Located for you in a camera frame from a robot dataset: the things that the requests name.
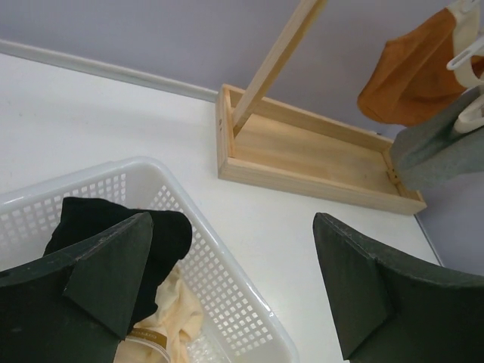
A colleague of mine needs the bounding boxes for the black underwear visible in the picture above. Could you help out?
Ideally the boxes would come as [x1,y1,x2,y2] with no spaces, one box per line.
[44,197,192,328]

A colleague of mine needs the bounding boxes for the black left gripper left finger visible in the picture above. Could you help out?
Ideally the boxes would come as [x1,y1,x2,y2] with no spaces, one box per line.
[1,213,153,362]

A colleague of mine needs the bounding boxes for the orange underwear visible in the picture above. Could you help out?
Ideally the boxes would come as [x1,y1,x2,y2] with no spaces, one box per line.
[357,1,483,126]

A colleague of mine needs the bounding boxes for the wooden hanger stand frame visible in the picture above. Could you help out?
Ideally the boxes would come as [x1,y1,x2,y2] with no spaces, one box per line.
[216,1,426,216]

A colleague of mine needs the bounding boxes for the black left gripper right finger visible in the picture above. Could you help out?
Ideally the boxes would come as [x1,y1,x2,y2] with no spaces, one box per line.
[313,213,483,362]

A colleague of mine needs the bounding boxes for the clear plastic basket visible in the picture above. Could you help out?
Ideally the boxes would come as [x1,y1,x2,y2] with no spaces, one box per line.
[1,157,299,363]

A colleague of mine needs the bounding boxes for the white plastic clip hanger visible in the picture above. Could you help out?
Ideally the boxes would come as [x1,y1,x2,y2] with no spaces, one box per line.
[446,1,483,135]

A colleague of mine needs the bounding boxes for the beige striped underwear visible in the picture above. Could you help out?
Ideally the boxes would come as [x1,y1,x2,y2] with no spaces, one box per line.
[114,266,203,362]

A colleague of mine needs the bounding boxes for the grey underwear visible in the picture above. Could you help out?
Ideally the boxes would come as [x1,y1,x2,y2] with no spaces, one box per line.
[389,87,483,191]

